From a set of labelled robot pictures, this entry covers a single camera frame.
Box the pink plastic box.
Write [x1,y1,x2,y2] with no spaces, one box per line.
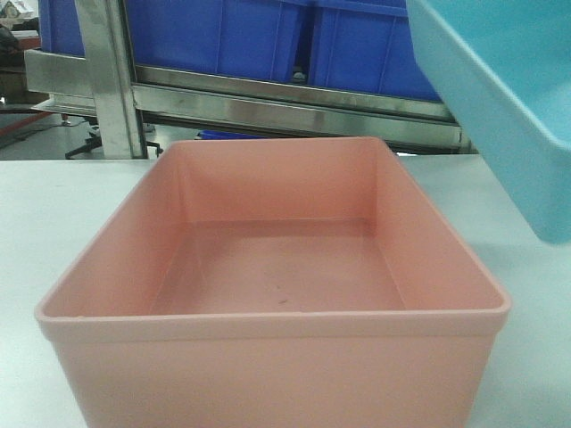
[35,137,511,427]

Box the blue crate upper left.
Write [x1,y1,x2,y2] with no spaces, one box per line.
[38,0,85,57]

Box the stainless steel shelf rack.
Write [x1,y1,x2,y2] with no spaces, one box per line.
[25,1,475,159]

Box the large blue crate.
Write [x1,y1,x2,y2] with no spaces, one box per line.
[308,1,439,101]
[126,1,312,82]

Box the large blue crate right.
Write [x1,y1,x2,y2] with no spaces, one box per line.
[308,1,439,101]

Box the large blue crate left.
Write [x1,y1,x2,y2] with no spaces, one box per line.
[126,1,312,82]

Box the light blue plastic box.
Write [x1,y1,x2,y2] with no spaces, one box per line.
[407,1,570,244]

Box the blue bin under shelf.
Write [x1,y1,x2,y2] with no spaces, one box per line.
[196,129,260,140]

